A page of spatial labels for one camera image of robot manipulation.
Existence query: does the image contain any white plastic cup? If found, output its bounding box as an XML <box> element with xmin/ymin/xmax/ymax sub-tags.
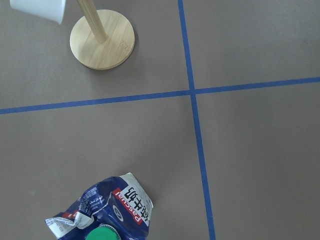
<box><xmin>9</xmin><ymin>0</ymin><xmax>66</xmax><ymax>25</ymax></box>

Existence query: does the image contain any blue white milk carton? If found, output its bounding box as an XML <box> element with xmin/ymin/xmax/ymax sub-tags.
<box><xmin>45</xmin><ymin>172</ymin><xmax>154</xmax><ymax>240</ymax></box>

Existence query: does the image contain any wooden cup tree stand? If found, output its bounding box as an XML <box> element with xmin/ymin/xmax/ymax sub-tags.
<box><xmin>69</xmin><ymin>0</ymin><xmax>135</xmax><ymax>70</ymax></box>

